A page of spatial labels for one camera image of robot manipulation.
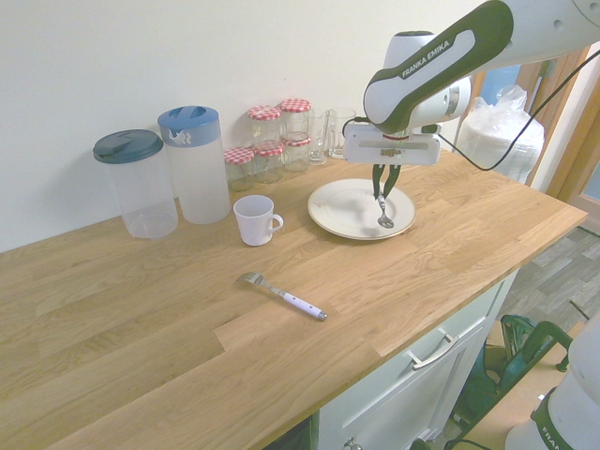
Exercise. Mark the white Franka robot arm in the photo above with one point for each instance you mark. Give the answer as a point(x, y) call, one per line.
point(436, 61)

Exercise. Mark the white plate with gold rim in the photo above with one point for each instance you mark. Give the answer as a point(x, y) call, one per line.
point(337, 206)

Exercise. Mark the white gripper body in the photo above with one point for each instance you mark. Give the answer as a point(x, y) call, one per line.
point(370, 145)

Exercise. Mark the silver cabinet knob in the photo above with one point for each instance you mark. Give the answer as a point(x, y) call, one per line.
point(351, 443)

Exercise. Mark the roll of plastic wrap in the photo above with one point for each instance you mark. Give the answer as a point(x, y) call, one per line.
point(501, 136)

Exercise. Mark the clear pitcher blue lid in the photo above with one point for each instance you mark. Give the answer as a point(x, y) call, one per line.
point(199, 178)

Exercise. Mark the wooden door frame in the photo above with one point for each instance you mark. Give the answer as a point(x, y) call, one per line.
point(562, 117)

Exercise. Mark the green and black tool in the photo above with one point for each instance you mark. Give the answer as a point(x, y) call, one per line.
point(515, 351)

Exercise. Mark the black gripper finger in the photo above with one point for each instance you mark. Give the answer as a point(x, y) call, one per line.
point(376, 180)
point(391, 180)

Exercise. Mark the white ceramic mug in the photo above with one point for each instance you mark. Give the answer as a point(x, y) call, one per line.
point(253, 220)

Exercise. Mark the glass jar red checkered lid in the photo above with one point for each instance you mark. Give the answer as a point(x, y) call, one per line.
point(297, 115)
point(265, 124)
point(239, 169)
point(296, 152)
point(268, 161)

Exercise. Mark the clear pitcher dark teal lid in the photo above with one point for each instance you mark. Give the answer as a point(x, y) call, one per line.
point(140, 192)

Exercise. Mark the white kitchen cabinet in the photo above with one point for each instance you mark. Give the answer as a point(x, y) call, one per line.
point(422, 375)

